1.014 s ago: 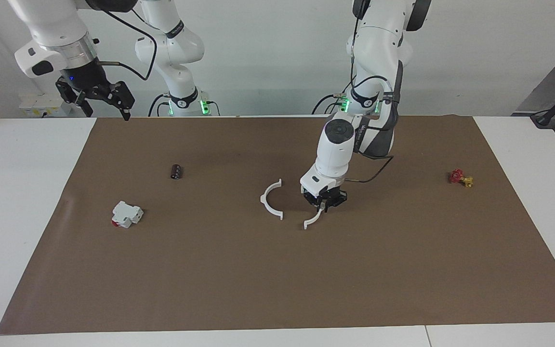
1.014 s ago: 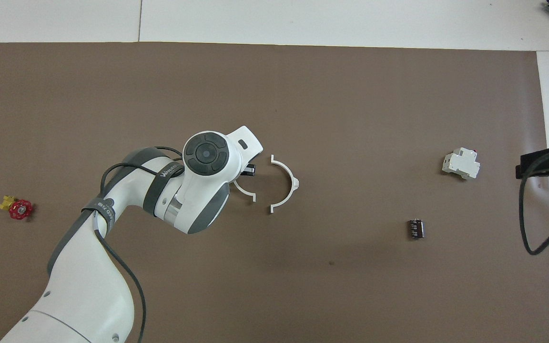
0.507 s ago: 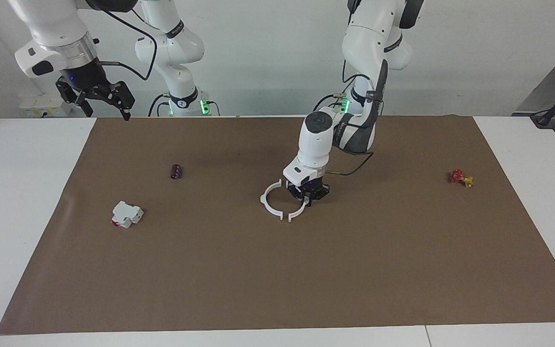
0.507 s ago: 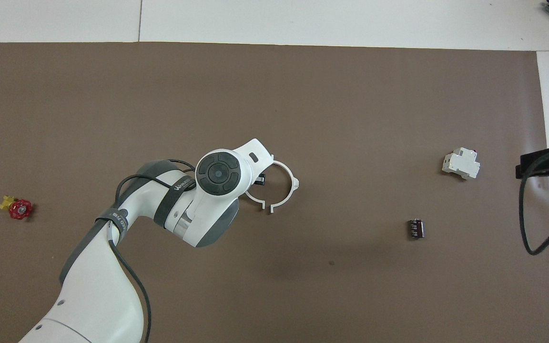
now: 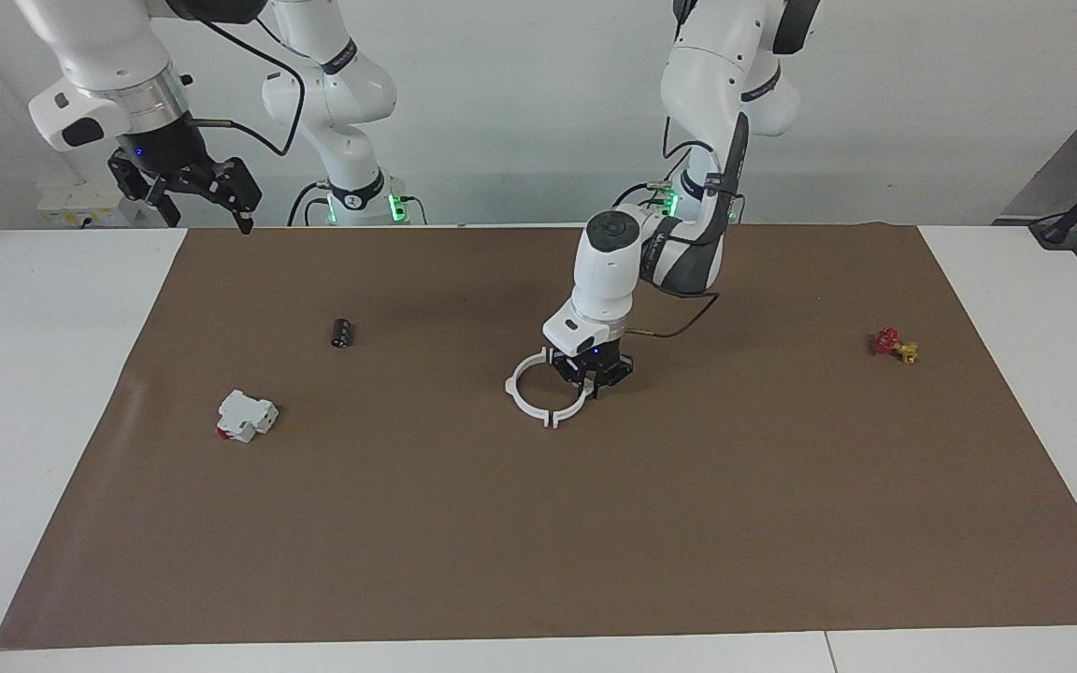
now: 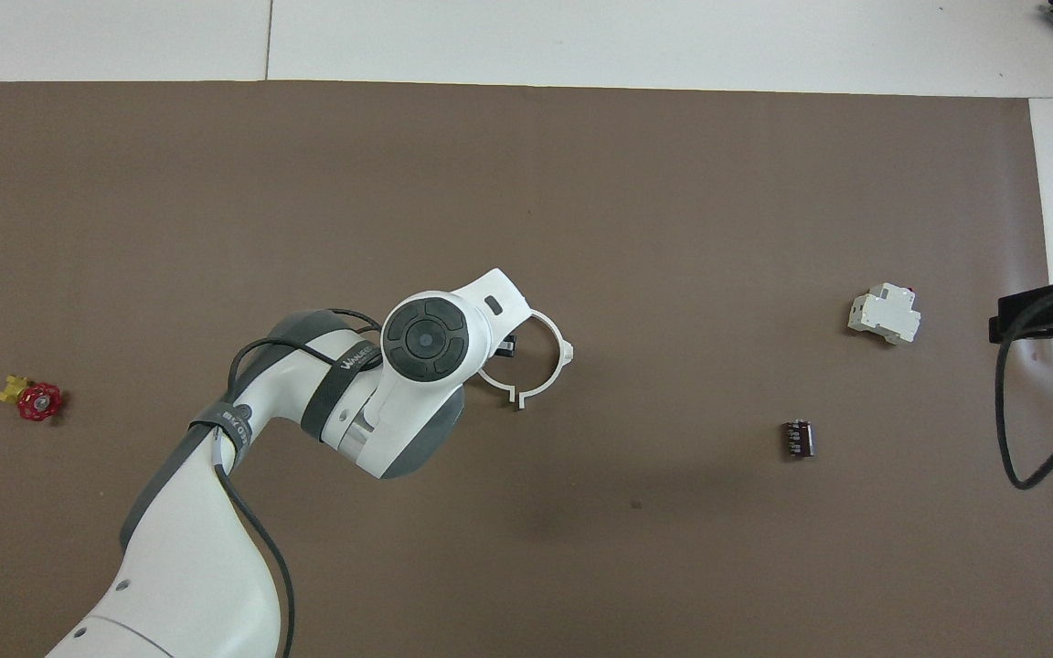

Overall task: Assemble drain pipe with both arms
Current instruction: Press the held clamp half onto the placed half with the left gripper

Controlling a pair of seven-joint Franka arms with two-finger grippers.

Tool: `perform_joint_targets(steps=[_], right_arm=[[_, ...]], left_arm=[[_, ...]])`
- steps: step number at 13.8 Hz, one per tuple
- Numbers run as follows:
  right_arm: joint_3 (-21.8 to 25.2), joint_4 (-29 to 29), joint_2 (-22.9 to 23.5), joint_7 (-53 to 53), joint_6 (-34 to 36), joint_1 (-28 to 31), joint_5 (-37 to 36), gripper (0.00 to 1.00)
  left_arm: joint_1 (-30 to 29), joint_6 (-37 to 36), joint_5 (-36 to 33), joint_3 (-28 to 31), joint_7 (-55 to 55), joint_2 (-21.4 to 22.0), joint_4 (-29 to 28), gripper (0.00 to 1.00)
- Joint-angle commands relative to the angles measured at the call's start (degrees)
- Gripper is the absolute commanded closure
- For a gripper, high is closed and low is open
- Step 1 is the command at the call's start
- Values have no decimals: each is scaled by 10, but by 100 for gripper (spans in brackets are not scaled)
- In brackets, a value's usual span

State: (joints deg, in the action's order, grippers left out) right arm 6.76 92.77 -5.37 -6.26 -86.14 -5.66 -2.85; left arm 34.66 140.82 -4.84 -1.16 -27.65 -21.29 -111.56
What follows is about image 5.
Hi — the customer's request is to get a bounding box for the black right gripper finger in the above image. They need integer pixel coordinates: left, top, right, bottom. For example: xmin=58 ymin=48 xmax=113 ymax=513
xmin=141 ymin=182 xmax=182 ymax=228
xmin=221 ymin=159 xmax=264 ymax=235

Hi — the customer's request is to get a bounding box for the white half pipe clamp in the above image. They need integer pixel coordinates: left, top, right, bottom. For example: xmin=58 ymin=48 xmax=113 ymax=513
xmin=543 ymin=348 xmax=596 ymax=429
xmin=505 ymin=348 xmax=554 ymax=429

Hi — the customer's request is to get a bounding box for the brown paper table mat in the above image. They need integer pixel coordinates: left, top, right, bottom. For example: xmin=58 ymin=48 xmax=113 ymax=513
xmin=0 ymin=222 xmax=1077 ymax=651

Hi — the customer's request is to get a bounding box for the white circuit breaker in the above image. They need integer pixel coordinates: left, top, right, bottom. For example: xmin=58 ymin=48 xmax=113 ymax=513
xmin=217 ymin=390 xmax=280 ymax=444

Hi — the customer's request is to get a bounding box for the red handwheel brass valve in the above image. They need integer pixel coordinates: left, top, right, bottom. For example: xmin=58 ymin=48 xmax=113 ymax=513
xmin=870 ymin=327 xmax=920 ymax=365

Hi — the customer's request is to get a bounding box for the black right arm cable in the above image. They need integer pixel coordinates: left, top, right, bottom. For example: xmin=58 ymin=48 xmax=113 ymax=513
xmin=179 ymin=19 xmax=306 ymax=158

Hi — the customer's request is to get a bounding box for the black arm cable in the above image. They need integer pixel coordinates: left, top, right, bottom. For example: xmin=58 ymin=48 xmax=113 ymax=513
xmin=627 ymin=112 xmax=750 ymax=339
xmin=179 ymin=19 xmax=306 ymax=158

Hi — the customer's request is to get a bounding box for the black base cable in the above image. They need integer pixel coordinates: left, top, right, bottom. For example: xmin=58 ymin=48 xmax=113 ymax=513
xmin=288 ymin=182 xmax=329 ymax=227
xmin=613 ymin=182 xmax=675 ymax=221

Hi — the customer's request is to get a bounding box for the white wall socket box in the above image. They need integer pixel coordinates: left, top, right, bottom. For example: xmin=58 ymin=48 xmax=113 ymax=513
xmin=36 ymin=180 xmax=141 ymax=229

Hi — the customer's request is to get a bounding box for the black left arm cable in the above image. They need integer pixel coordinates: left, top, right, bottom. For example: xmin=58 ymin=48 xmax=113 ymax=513
xmin=627 ymin=112 xmax=750 ymax=339

